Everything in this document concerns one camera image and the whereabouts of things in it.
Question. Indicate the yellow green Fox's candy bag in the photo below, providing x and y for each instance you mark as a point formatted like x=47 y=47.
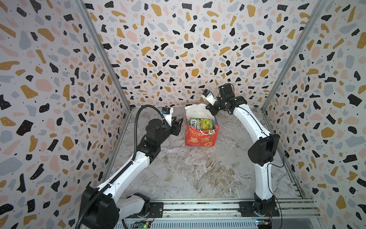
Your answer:
x=202 y=124

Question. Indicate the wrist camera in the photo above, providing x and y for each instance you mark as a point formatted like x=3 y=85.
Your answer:
x=167 y=114
x=209 y=97

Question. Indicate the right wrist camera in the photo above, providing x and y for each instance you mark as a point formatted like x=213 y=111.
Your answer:
x=209 y=97

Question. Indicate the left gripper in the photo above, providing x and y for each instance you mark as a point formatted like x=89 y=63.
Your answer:
x=176 y=129

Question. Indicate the circuit board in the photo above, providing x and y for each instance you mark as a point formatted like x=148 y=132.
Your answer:
x=264 y=223
x=141 y=225

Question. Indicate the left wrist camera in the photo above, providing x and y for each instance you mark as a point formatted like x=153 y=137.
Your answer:
x=167 y=114

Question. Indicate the red paper bag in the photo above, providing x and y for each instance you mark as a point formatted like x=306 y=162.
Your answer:
x=194 y=138

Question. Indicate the right circuit board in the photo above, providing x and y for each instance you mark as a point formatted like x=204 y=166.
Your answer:
x=264 y=223

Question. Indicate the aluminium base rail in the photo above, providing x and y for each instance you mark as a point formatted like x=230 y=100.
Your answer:
x=227 y=214

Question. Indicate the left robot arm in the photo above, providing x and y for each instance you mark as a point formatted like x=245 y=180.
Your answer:
x=101 y=207

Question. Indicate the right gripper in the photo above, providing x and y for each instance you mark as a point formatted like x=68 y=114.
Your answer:
x=215 y=106

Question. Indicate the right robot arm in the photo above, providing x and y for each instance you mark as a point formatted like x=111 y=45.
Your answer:
x=264 y=147

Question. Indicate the left circuit board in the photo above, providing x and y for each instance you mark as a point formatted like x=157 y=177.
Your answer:
x=141 y=225

